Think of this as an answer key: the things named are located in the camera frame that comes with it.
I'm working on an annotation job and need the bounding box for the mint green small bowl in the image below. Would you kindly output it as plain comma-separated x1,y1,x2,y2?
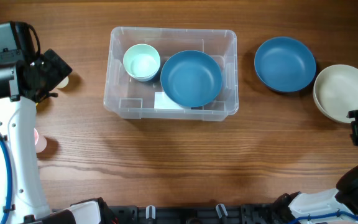
123,44,161,82

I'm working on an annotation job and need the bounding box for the blue bowl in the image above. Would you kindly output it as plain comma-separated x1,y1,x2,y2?
254,37,316,93
160,50,223,108

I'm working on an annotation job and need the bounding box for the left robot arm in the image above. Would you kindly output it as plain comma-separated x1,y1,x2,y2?
0,21,117,223

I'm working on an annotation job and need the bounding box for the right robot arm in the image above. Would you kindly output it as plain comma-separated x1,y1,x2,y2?
272,166,358,223

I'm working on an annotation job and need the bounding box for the cream bowl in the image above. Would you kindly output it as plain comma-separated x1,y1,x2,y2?
313,65,358,123

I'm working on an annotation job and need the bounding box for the pale green cup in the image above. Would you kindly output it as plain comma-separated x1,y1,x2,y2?
56,77,69,89

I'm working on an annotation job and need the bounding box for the pink cup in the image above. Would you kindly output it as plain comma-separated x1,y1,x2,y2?
34,129,47,153

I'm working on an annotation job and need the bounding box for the clear plastic storage bin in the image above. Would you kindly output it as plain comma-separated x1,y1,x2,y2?
103,27,239,121

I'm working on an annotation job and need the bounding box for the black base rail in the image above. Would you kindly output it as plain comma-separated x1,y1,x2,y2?
110,204,286,224

